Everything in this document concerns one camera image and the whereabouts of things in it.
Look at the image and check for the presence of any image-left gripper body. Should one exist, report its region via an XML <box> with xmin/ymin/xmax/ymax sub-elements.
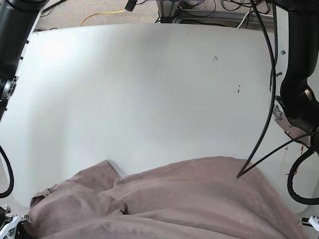
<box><xmin>0</xmin><ymin>205</ymin><xmax>31</xmax><ymax>239</ymax></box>

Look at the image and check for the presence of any mauve T-shirt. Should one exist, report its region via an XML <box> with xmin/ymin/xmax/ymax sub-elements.
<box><xmin>25</xmin><ymin>157</ymin><xmax>307</xmax><ymax>239</ymax></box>

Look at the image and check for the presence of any aluminium frame stand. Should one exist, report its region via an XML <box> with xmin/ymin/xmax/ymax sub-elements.
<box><xmin>156</xmin><ymin>0</ymin><xmax>182</xmax><ymax>23</ymax></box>

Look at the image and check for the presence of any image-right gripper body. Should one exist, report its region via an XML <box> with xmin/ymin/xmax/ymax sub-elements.
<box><xmin>298</xmin><ymin>215</ymin><xmax>319</xmax><ymax>228</ymax></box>

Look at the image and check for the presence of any yellow floor cable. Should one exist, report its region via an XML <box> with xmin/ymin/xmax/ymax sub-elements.
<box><xmin>80</xmin><ymin>9</ymin><xmax>128</xmax><ymax>27</ymax></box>

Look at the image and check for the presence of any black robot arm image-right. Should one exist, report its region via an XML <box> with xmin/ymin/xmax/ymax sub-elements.
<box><xmin>267</xmin><ymin>0</ymin><xmax>319</xmax><ymax>206</ymax></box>

